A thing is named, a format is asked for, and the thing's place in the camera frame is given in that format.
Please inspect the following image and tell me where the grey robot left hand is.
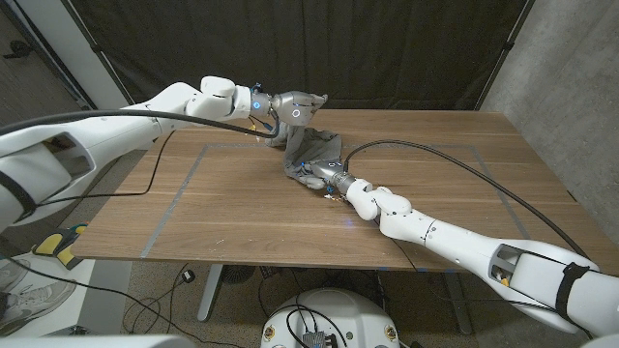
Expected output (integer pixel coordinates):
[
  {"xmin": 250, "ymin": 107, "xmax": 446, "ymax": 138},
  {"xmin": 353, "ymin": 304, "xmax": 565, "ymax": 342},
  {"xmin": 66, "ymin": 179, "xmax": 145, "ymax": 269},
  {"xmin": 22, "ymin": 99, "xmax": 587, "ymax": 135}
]
[{"xmin": 249, "ymin": 90, "xmax": 329, "ymax": 128}]

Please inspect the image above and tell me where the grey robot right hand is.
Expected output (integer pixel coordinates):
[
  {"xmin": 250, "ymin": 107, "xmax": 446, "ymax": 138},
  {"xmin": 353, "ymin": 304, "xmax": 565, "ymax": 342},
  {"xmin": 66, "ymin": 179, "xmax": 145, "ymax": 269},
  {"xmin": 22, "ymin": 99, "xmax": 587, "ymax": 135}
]
[{"xmin": 298, "ymin": 160, "xmax": 359, "ymax": 194}]

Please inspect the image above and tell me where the grey tape rectangle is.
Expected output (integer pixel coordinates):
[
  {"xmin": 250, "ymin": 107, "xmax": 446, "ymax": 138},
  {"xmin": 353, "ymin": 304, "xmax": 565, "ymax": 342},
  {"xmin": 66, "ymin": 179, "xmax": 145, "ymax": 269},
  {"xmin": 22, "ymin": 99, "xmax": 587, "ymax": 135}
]
[{"xmin": 139, "ymin": 142, "xmax": 552, "ymax": 275}]

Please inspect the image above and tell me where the black round floor fan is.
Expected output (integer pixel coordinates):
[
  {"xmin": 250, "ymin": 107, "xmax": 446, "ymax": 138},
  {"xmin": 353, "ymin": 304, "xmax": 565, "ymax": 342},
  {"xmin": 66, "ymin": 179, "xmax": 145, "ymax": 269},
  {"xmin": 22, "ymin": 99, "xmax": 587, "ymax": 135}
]
[{"xmin": 221, "ymin": 264, "xmax": 256, "ymax": 285}]

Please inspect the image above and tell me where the white robot torso base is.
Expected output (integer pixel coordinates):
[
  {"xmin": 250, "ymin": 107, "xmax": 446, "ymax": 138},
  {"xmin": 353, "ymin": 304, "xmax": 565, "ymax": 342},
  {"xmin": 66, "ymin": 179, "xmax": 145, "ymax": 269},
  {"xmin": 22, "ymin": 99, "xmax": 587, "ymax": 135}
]
[{"xmin": 259, "ymin": 287, "xmax": 401, "ymax": 348}]

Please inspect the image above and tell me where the small grey electronics box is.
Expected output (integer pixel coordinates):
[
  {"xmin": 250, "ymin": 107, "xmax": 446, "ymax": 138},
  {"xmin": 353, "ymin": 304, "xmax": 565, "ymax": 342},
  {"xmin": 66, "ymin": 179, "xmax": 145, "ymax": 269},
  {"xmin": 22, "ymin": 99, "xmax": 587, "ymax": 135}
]
[{"xmin": 302, "ymin": 331, "xmax": 339, "ymax": 348}]

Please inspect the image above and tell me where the white table leg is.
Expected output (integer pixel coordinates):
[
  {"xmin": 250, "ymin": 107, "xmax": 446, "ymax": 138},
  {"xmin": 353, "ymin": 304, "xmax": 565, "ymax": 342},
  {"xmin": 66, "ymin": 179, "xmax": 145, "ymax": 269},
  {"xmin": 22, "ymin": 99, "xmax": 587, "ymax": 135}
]
[{"xmin": 196, "ymin": 263, "xmax": 224, "ymax": 323}]

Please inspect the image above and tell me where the grey table leg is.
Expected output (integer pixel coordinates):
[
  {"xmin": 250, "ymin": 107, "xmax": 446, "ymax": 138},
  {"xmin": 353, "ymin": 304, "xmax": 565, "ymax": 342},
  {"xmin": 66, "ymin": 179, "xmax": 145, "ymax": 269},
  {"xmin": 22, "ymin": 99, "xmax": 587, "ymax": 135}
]
[{"xmin": 442, "ymin": 272, "xmax": 474, "ymax": 335}]

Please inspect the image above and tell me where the black backdrop stand pole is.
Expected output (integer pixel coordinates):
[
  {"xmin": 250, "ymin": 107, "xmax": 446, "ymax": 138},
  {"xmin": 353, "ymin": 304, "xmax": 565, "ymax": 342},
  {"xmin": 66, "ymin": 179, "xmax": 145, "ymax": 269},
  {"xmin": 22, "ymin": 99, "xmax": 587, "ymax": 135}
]
[
  {"xmin": 475, "ymin": 0, "xmax": 537, "ymax": 111},
  {"xmin": 60, "ymin": 0, "xmax": 136, "ymax": 105}
]

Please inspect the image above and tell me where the white floor board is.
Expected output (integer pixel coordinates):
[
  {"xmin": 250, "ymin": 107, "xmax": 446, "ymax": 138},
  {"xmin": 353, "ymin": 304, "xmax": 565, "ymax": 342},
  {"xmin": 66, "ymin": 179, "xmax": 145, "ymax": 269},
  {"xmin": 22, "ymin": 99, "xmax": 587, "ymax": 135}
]
[{"xmin": 0, "ymin": 250, "xmax": 133, "ymax": 337}]

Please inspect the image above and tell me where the yellow and black floor tool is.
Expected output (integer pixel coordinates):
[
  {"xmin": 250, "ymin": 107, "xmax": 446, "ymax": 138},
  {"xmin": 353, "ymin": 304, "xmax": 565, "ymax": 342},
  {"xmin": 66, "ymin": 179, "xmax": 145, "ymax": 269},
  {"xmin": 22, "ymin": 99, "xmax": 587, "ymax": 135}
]
[{"xmin": 31, "ymin": 221, "xmax": 90, "ymax": 270}]

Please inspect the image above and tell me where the white robot chest rim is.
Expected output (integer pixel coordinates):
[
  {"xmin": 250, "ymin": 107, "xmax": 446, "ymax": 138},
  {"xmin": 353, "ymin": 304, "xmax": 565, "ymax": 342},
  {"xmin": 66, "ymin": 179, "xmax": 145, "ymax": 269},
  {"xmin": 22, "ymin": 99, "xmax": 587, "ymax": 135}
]
[{"xmin": 0, "ymin": 334, "xmax": 197, "ymax": 348}]

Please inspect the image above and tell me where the grey sneaker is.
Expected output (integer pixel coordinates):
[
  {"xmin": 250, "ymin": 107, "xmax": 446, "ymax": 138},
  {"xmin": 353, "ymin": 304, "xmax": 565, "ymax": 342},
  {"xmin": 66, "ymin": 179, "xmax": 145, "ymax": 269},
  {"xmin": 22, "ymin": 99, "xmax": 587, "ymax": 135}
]
[
  {"xmin": 0, "ymin": 279, "xmax": 78, "ymax": 335},
  {"xmin": 0, "ymin": 258, "xmax": 33, "ymax": 294}
]

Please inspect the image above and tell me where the thin black right arm wire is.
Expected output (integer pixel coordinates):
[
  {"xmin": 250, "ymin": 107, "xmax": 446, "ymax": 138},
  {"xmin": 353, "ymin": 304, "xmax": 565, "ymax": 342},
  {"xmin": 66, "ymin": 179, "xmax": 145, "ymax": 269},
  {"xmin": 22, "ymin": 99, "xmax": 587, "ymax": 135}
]
[{"xmin": 374, "ymin": 219, "xmax": 418, "ymax": 271}]

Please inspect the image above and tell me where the thin black arm wire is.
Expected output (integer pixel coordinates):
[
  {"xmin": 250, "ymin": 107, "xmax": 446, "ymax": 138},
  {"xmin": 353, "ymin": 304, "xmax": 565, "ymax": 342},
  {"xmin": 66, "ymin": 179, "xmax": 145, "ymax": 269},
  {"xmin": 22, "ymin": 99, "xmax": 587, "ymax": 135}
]
[
  {"xmin": 374, "ymin": 219, "xmax": 418, "ymax": 271},
  {"xmin": 36, "ymin": 130, "xmax": 176, "ymax": 209}
]

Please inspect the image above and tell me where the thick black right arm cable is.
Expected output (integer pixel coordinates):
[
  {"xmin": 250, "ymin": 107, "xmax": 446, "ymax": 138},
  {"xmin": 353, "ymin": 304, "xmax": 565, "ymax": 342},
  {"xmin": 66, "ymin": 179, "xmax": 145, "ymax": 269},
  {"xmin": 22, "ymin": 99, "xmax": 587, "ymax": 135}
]
[{"xmin": 342, "ymin": 139, "xmax": 591, "ymax": 260}]

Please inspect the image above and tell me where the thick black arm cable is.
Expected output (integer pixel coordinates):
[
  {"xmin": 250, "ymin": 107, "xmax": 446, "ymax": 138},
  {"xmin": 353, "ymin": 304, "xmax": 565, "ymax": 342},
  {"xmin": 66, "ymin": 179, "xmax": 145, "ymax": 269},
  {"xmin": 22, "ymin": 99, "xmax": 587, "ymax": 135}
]
[
  {"xmin": 0, "ymin": 108, "xmax": 281, "ymax": 139},
  {"xmin": 342, "ymin": 139, "xmax": 591, "ymax": 260}
]

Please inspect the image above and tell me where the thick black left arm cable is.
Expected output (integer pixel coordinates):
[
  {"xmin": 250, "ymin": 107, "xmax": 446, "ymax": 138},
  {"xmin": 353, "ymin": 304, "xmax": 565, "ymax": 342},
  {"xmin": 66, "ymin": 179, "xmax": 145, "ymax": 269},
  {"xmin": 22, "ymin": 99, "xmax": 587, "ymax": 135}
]
[{"xmin": 0, "ymin": 108, "xmax": 281, "ymax": 139}]

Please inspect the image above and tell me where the thin black left arm wire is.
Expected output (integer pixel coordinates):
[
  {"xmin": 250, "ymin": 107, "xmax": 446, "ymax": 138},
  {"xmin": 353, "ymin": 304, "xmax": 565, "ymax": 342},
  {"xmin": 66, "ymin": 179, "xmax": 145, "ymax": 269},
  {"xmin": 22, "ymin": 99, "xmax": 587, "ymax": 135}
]
[{"xmin": 36, "ymin": 130, "xmax": 176, "ymax": 209}]

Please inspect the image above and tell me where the black torso cable loop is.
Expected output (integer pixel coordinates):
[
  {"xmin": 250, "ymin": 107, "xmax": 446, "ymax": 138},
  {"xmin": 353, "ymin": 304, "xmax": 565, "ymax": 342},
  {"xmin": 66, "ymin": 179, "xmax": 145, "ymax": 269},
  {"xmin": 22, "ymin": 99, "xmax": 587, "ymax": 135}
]
[{"xmin": 284, "ymin": 304, "xmax": 349, "ymax": 348}]

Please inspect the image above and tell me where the black floor cable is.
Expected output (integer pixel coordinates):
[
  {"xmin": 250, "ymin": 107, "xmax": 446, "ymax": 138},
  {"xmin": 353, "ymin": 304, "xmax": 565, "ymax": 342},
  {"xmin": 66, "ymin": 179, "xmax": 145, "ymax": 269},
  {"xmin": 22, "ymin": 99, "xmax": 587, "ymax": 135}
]
[{"xmin": 123, "ymin": 263, "xmax": 194, "ymax": 334}]

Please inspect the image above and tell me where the black door handle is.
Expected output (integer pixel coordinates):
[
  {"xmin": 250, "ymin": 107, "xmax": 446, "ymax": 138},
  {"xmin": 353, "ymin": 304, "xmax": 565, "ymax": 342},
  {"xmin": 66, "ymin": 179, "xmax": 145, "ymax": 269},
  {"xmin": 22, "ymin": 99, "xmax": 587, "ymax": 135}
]
[{"xmin": 2, "ymin": 40, "xmax": 34, "ymax": 60}]

